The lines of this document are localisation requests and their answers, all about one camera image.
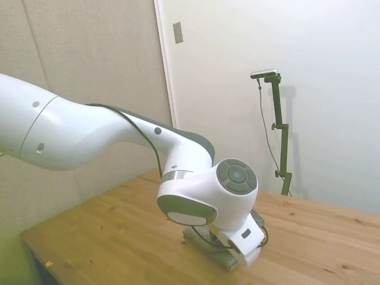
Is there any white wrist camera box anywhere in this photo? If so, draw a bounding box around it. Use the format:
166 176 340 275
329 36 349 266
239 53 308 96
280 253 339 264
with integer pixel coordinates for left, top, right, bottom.
220 211 267 257

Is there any white vertical door trim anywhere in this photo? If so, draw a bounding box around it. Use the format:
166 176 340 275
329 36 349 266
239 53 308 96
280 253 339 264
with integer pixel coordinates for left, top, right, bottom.
153 0 185 134

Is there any grey wall plate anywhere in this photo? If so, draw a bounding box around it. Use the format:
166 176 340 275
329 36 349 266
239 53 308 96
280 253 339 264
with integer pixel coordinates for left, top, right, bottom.
172 21 185 45

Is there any silver camera on stand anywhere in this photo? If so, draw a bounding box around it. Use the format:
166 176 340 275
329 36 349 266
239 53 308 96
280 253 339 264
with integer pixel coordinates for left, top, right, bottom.
249 68 280 80

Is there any dark green camera stand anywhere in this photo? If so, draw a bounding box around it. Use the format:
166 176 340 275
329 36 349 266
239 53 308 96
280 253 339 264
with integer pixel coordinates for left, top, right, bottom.
264 74 293 197

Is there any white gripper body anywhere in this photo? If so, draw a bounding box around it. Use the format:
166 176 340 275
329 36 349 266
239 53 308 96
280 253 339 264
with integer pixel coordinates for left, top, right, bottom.
208 224 262 267

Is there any grey towel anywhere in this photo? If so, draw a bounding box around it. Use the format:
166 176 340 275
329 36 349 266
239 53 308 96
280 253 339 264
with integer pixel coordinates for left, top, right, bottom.
182 210 267 271

